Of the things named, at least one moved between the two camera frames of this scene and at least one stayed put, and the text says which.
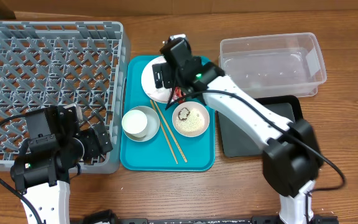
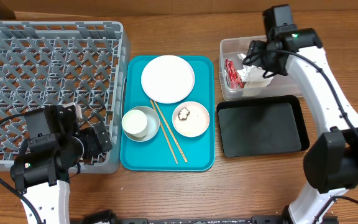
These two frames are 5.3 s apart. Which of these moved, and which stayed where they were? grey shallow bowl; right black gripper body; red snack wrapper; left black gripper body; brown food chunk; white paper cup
Moved: red snack wrapper; right black gripper body
Stayed: brown food chunk; grey shallow bowl; left black gripper body; white paper cup
